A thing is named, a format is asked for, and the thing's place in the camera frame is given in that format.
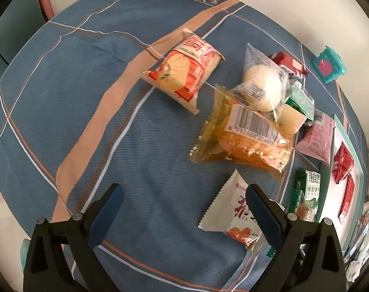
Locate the white snack packet red print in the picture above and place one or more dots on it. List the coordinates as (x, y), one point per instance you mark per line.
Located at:
(227, 206)

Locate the pale yellow snack packet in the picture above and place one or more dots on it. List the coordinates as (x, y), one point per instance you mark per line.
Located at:
(289, 118)

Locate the yellow transparent snack packet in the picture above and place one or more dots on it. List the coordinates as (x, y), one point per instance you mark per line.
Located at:
(242, 146)

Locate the white tray with teal rim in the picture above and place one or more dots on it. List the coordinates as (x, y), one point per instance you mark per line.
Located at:
(327, 188)

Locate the white plastic bag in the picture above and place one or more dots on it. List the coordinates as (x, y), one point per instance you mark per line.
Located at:
(363, 240)

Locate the teal cabinet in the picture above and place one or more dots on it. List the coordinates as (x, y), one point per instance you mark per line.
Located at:
(14, 27)

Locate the red foil snack packet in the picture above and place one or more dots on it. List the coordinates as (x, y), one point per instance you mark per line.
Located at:
(342, 161)
(348, 197)

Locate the red and orange snack packet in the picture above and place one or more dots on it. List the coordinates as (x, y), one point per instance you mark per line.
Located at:
(181, 70)

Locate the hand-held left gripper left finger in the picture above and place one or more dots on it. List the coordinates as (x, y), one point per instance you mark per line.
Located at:
(107, 216)

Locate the green foil snack packet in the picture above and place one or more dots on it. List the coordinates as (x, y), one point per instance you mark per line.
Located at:
(300, 103)

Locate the green and white biscuit packet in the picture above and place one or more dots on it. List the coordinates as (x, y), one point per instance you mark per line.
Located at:
(310, 188)

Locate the red and white snack packet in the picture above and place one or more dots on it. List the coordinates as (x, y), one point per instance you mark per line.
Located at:
(289, 62)

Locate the clear packet with white bun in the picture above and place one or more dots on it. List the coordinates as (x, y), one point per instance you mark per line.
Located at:
(260, 82)

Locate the teal toy box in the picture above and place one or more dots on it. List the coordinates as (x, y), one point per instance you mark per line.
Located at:
(327, 65)

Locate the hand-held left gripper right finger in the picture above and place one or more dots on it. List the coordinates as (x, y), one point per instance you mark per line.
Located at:
(263, 219)

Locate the pink snack packet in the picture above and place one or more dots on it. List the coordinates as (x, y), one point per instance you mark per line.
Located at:
(316, 140)

